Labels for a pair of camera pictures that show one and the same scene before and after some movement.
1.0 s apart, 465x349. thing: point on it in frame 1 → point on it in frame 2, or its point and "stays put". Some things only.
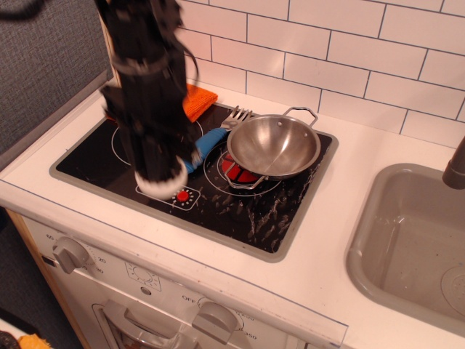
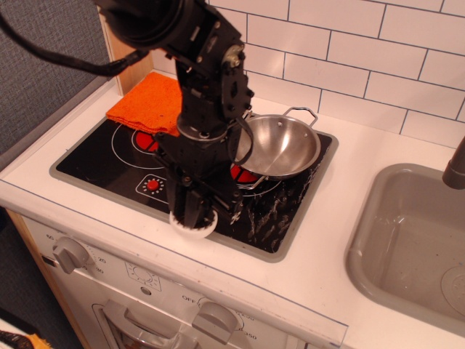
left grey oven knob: (70, 253) stays put
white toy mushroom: (164, 190) → (194, 233)
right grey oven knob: (215, 322) stays put
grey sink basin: (405, 255) stays put
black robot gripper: (150, 97) → (207, 166)
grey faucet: (454, 174) stays put
